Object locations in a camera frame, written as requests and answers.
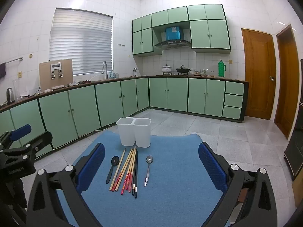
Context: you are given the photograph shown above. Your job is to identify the wooden door with handle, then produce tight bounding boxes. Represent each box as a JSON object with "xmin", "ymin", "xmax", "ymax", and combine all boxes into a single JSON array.
[{"xmin": 241, "ymin": 28, "xmax": 277, "ymax": 120}]

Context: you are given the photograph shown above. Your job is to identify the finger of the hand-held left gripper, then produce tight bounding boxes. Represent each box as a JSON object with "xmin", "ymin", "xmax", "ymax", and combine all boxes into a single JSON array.
[
  {"xmin": 0, "ymin": 124, "xmax": 32, "ymax": 148},
  {"xmin": 20, "ymin": 131, "xmax": 53, "ymax": 161}
]

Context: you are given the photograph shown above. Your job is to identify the white floor cable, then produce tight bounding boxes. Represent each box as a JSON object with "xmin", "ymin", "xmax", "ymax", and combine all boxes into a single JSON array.
[{"xmin": 53, "ymin": 123, "xmax": 112, "ymax": 149}]

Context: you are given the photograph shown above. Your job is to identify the green thermos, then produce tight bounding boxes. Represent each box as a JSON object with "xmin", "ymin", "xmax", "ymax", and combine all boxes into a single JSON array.
[{"xmin": 218, "ymin": 59, "xmax": 226, "ymax": 78}]

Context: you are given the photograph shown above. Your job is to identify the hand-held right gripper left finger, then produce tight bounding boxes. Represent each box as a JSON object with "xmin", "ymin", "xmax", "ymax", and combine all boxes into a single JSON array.
[{"xmin": 27, "ymin": 143, "xmax": 106, "ymax": 227}]

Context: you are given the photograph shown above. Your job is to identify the wooden chopstick with red end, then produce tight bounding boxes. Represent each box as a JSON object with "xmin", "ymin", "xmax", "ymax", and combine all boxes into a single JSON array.
[
  {"xmin": 115, "ymin": 148, "xmax": 135, "ymax": 192},
  {"xmin": 112, "ymin": 148, "xmax": 133, "ymax": 191}
]

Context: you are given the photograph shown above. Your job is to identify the range hood with blue film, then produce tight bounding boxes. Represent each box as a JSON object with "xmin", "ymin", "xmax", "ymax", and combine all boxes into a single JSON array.
[{"xmin": 154, "ymin": 26, "xmax": 192, "ymax": 51}]

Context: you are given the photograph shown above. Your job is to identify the metal spoon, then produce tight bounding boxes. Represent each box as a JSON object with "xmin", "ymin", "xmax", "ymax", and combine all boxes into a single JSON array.
[{"xmin": 144, "ymin": 155, "xmax": 154, "ymax": 187}]

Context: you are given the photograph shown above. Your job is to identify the white window blind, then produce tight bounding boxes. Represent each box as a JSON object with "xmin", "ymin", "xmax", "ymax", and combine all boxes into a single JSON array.
[{"xmin": 49, "ymin": 8, "xmax": 113, "ymax": 76}]

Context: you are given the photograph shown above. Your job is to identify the wooden board with clips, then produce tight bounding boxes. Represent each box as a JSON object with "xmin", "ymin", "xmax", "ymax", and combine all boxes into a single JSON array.
[{"xmin": 39, "ymin": 59, "xmax": 74, "ymax": 91}]

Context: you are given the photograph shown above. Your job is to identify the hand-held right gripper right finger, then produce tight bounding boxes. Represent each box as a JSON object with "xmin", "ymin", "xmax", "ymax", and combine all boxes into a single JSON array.
[{"xmin": 198, "ymin": 142, "xmax": 277, "ymax": 227}]

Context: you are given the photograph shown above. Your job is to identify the black spoon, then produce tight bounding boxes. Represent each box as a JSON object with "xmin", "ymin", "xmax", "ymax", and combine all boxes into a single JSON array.
[{"xmin": 106, "ymin": 155, "xmax": 120, "ymax": 184}]

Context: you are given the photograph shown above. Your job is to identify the green base cabinets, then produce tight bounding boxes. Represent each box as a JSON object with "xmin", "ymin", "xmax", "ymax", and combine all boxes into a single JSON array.
[{"xmin": 0, "ymin": 76, "xmax": 249, "ymax": 158}]

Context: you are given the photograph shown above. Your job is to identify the cloth on countertop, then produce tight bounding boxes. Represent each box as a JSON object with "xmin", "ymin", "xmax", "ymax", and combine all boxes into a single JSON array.
[{"xmin": 67, "ymin": 81, "xmax": 95, "ymax": 87}]

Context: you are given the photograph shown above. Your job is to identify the plain wooden door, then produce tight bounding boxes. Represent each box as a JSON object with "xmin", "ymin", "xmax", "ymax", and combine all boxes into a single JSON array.
[{"xmin": 275, "ymin": 24, "xmax": 299, "ymax": 140}]

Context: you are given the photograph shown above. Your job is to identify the green wall cabinets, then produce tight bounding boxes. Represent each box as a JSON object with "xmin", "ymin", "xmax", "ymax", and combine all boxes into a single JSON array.
[{"xmin": 132, "ymin": 4, "xmax": 231, "ymax": 57}]

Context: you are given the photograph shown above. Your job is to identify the electric kettle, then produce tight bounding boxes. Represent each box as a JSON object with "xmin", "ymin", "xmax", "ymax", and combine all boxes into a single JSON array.
[{"xmin": 6, "ymin": 87, "xmax": 15, "ymax": 104}]

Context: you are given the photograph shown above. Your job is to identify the wooden chopstick striped red end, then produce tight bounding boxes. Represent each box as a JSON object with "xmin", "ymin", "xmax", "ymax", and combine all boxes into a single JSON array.
[
  {"xmin": 126, "ymin": 149, "xmax": 137, "ymax": 191},
  {"xmin": 121, "ymin": 146, "xmax": 136, "ymax": 195}
]

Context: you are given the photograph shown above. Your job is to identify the clear glass pitcher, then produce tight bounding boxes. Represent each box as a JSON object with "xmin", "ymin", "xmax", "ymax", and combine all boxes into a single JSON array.
[{"xmin": 12, "ymin": 79, "xmax": 21, "ymax": 100}]

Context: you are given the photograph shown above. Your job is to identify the white two-compartment utensil holder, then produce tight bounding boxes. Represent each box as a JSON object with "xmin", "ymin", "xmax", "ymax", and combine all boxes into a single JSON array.
[{"xmin": 116, "ymin": 117, "xmax": 152, "ymax": 147}]

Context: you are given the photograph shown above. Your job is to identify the black chopstick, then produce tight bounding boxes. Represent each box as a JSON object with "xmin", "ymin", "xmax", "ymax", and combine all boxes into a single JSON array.
[
  {"xmin": 135, "ymin": 151, "xmax": 139, "ymax": 198},
  {"xmin": 132, "ymin": 151, "xmax": 138, "ymax": 195}
]

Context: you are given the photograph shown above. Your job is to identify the blue table mat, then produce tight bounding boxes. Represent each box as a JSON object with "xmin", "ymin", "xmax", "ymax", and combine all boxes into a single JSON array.
[{"xmin": 57, "ymin": 130, "xmax": 230, "ymax": 227}]

